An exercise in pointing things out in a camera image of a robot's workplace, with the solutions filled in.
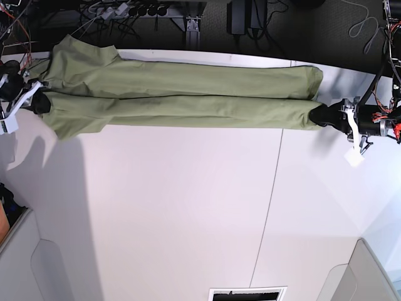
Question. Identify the white power strip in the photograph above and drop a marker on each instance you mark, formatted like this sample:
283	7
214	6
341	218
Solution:
107	11

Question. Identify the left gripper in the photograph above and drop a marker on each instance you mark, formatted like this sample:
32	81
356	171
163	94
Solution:
358	122

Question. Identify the metal table leg bracket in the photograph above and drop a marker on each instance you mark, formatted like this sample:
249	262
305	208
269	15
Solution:
192	34

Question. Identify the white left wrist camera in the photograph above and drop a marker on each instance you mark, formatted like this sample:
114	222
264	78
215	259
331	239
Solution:
353	157

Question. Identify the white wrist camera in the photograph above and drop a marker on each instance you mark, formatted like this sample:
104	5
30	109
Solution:
353	157
9	125

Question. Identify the green t-shirt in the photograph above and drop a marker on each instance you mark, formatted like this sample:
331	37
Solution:
91	87

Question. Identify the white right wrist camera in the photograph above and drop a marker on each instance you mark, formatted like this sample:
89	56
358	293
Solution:
9	125

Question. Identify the white framed floor vent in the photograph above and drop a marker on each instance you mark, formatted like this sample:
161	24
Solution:
247	294

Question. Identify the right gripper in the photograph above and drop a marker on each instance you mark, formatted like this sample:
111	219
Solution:
13	85

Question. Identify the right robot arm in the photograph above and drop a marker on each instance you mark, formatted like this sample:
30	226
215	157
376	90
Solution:
14	27

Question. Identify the black power adapter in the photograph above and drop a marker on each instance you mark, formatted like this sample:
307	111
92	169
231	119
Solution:
236	17

